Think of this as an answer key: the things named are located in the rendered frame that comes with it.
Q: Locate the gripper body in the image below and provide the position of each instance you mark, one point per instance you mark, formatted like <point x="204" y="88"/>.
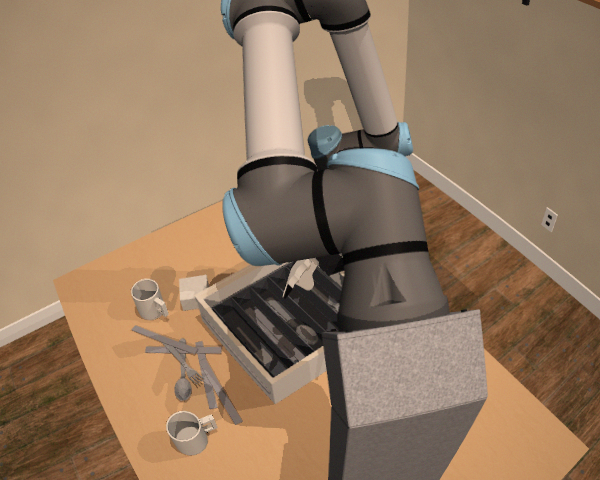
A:
<point x="331" y="264"/>

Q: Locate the grey mug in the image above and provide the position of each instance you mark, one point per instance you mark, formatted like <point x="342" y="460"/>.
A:
<point x="148" y="309"/>
<point x="184" y="425"/>

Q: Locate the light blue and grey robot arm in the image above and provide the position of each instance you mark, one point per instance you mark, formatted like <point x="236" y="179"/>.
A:
<point x="362" y="202"/>

